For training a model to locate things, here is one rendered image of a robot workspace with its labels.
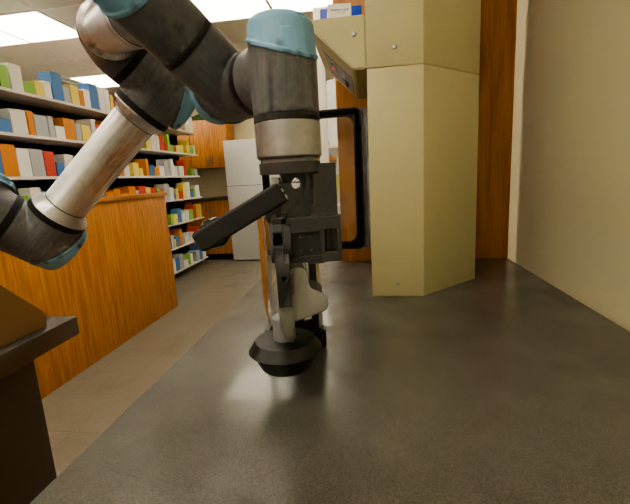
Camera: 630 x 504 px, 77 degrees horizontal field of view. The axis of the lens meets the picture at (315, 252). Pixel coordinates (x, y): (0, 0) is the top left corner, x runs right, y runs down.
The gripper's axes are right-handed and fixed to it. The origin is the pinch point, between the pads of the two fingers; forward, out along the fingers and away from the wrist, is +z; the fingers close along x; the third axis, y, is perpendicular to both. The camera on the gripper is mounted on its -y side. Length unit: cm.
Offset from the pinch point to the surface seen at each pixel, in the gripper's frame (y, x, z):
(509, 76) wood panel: 68, 60, -42
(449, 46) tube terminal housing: 39, 36, -43
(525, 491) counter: 18.4, -20.8, 8.4
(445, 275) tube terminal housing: 38, 35, 5
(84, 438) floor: -99, 142, 102
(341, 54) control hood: 16, 36, -42
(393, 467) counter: 8.6, -16.1, 8.4
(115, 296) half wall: -120, 262, 62
